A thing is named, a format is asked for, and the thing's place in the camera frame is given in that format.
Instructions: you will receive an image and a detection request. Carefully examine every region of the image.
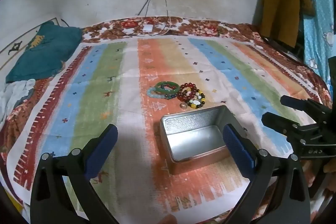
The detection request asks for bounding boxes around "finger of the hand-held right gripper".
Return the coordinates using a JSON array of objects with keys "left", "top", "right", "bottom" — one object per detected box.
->
[
  {"left": 262, "top": 112, "right": 301, "bottom": 136},
  {"left": 280, "top": 94, "right": 320, "bottom": 114}
]

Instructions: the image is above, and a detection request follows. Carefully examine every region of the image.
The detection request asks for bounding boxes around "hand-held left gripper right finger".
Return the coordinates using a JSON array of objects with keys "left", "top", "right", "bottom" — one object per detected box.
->
[{"left": 223, "top": 124, "right": 311, "bottom": 224}]

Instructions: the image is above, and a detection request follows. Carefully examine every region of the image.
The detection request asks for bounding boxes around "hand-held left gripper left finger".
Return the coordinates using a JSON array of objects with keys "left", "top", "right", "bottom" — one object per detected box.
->
[{"left": 30, "top": 124, "right": 118, "bottom": 224}]

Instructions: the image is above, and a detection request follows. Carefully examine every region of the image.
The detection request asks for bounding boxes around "silver metal tin box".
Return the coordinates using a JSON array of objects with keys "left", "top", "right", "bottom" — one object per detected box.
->
[{"left": 160, "top": 105, "right": 256, "bottom": 175}]

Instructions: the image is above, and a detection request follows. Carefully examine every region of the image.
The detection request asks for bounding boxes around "black white yellow bead bracelet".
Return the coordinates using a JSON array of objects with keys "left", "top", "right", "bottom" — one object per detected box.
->
[{"left": 186, "top": 91, "right": 207, "bottom": 109}]

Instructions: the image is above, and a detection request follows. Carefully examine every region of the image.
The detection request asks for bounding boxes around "light blue bead bracelet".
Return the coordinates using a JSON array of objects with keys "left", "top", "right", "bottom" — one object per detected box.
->
[{"left": 146, "top": 87, "right": 169, "bottom": 100}]

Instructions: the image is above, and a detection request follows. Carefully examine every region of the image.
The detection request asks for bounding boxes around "person's right hand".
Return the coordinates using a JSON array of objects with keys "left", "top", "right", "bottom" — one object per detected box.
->
[{"left": 322, "top": 160, "right": 336, "bottom": 175}]

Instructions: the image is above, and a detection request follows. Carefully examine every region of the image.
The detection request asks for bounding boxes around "person's left hand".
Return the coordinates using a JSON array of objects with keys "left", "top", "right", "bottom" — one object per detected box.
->
[{"left": 157, "top": 214, "right": 177, "bottom": 224}]

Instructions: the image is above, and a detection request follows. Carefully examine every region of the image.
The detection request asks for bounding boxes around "striped colourful blanket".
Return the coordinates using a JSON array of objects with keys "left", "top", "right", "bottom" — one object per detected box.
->
[{"left": 13, "top": 37, "right": 319, "bottom": 217}]

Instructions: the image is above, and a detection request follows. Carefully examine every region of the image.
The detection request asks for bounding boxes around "blue printed hanging cloth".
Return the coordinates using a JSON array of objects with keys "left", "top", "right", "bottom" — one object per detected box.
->
[{"left": 265, "top": 0, "right": 336, "bottom": 88}]

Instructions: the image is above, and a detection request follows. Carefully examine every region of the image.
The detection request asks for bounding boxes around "green jade bangle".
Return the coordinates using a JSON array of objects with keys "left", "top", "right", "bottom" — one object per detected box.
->
[{"left": 155, "top": 81, "right": 180, "bottom": 93}]

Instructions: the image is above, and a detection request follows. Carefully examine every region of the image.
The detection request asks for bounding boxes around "mustard yellow hanging garment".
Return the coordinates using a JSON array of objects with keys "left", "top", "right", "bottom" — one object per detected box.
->
[{"left": 260, "top": 0, "right": 316, "bottom": 49}]

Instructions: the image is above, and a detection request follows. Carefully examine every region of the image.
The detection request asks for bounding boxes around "white crumpled cloth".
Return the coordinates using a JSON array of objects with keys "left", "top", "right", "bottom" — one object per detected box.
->
[{"left": 0, "top": 79, "right": 36, "bottom": 120}]

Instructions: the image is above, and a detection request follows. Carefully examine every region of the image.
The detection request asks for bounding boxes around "teal pillow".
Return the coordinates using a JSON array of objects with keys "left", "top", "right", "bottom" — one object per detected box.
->
[{"left": 5, "top": 20, "right": 83, "bottom": 84}]

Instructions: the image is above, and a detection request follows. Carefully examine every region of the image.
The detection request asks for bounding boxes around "white headboard with gold lines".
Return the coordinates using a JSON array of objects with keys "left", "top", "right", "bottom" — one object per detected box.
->
[{"left": 0, "top": 17, "right": 59, "bottom": 65}]

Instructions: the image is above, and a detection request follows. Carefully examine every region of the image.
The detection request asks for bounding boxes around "dark metal frame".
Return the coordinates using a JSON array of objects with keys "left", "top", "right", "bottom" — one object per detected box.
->
[{"left": 262, "top": 35, "right": 305, "bottom": 61}]

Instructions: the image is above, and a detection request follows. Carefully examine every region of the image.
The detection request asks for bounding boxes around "red bead bracelet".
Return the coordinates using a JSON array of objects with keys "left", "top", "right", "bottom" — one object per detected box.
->
[{"left": 177, "top": 82, "right": 198, "bottom": 103}]

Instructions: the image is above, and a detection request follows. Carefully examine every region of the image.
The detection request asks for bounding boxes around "dark multicolour bead bracelet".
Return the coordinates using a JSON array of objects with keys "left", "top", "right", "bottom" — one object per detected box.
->
[{"left": 160, "top": 84, "right": 182, "bottom": 100}]

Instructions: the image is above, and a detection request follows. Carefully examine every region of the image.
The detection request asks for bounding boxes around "white charging cable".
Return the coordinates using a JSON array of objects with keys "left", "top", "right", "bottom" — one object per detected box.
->
[{"left": 158, "top": 0, "right": 170, "bottom": 30}]

